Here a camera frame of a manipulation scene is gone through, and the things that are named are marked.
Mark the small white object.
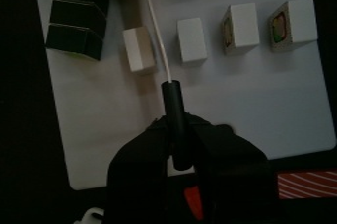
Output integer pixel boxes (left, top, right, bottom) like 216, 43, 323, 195
82, 207, 107, 224

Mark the white cutting board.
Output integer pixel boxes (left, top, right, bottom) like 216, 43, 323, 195
32, 0, 337, 191

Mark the red toy food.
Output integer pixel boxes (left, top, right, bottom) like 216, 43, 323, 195
183, 184, 207, 222

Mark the white cleaver with black handle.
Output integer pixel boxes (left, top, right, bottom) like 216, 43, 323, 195
139, 0, 195, 172

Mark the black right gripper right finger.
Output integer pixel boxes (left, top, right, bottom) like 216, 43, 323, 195
184, 112, 283, 224

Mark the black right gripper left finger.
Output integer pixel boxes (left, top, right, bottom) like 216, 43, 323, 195
106, 114, 171, 224

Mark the red white striped salmon piece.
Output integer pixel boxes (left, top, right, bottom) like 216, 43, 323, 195
277, 169, 337, 200

